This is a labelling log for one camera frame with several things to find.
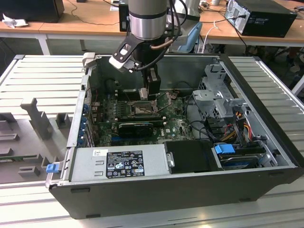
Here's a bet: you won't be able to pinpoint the grey power supply unit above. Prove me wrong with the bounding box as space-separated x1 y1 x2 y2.
70 143 171 183

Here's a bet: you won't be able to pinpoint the black open PC case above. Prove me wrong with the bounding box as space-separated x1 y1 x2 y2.
45 53 304 220

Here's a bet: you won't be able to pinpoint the silver square CPU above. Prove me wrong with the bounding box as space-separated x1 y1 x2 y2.
138 87 150 101

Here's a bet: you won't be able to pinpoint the wooden desk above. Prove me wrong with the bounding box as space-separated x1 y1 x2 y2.
0 0 205 55
201 0 304 48

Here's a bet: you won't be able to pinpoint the metal CPU socket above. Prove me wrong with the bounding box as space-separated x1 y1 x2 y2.
128 99 159 116

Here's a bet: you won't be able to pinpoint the green motherboard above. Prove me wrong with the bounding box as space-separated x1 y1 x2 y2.
91 91 198 147

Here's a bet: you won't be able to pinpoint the small black tower box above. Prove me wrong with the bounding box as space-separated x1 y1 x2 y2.
118 2 131 33

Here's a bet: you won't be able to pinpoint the grey metal drive cage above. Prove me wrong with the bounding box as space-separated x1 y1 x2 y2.
191 63 252 124

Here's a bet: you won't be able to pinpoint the white crumpled paper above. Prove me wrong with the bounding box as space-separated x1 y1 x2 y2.
1 13 29 29

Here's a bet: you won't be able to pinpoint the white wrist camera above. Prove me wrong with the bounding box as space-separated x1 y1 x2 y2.
108 42 141 72

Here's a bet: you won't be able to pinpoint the grey parts rack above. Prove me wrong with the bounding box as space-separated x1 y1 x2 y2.
0 97 72 185

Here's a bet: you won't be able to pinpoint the hard disk in blue carrier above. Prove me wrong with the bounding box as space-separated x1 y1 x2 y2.
213 143 262 171

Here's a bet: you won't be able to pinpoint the large black box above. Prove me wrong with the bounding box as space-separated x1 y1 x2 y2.
0 0 65 24

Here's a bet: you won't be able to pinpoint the yellow red power wires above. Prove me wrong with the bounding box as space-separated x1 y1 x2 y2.
222 111 254 143

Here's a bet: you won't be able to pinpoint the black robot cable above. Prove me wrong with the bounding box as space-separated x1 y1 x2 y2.
133 0 190 72

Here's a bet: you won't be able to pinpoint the metal socket cover frame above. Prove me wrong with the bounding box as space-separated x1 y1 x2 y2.
155 92 172 113

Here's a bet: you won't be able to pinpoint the black graphics card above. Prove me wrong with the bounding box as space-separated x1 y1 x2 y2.
118 122 154 139

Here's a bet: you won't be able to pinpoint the black desktop PC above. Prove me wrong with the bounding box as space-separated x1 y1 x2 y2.
224 0 298 38

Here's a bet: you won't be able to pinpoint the pale blue teach pendant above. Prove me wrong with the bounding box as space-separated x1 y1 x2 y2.
178 22 203 53

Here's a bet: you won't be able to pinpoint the black plastic shroud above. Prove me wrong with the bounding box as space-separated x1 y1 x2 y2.
163 140 225 173

